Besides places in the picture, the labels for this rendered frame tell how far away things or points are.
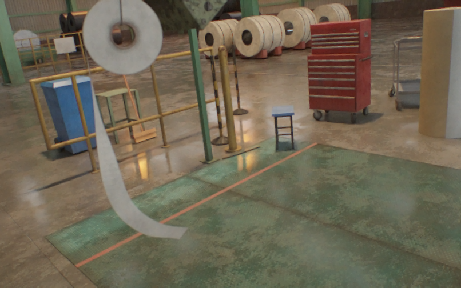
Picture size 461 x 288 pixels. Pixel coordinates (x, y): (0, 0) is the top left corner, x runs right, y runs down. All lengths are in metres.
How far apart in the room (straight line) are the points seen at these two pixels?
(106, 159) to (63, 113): 4.27
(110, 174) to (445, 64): 3.93
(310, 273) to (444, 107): 2.69
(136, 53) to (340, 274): 1.87
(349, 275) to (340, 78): 3.13
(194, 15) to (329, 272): 1.80
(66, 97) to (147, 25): 4.29
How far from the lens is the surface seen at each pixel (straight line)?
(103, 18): 0.85
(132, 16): 0.85
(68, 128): 5.18
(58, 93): 5.07
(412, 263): 2.55
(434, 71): 4.50
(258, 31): 12.53
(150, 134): 5.33
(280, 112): 4.17
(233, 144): 4.40
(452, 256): 2.66
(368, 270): 2.45
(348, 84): 5.02
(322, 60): 5.11
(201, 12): 0.98
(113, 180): 0.88
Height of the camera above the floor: 1.47
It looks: 18 degrees down
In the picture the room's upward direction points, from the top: 7 degrees counter-clockwise
